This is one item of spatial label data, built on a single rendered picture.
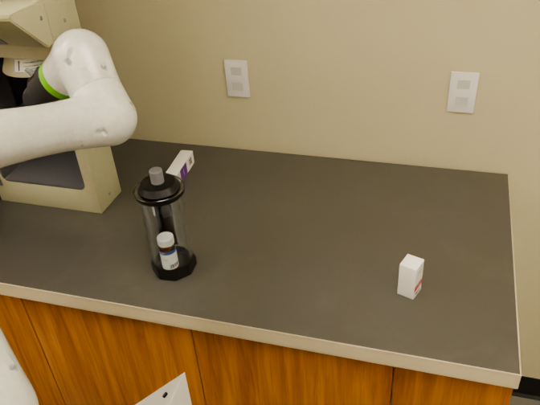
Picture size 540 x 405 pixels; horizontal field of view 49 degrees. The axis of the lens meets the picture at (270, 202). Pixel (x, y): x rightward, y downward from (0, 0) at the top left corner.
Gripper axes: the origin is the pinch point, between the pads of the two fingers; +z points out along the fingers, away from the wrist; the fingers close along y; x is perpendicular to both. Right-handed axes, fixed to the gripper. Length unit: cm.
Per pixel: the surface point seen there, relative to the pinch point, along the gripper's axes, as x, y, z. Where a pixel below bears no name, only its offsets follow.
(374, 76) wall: 64, -44, -53
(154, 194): 26.7, 13.2, -28.6
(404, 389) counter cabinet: 86, 35, -48
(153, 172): 24.2, 9.4, -30.0
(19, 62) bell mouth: -6.8, -17.2, -4.6
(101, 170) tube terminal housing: 24.3, -10.2, 3.8
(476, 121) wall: 90, -38, -68
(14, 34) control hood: -11.3, -9.7, -18.9
